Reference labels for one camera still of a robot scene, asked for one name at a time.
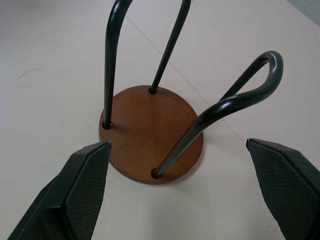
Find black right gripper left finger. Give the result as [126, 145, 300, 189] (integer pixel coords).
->
[6, 140, 112, 240]

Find black wire cup holder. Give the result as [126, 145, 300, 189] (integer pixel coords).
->
[99, 0, 285, 186]

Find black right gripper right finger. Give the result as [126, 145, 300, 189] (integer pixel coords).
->
[245, 137, 320, 240]

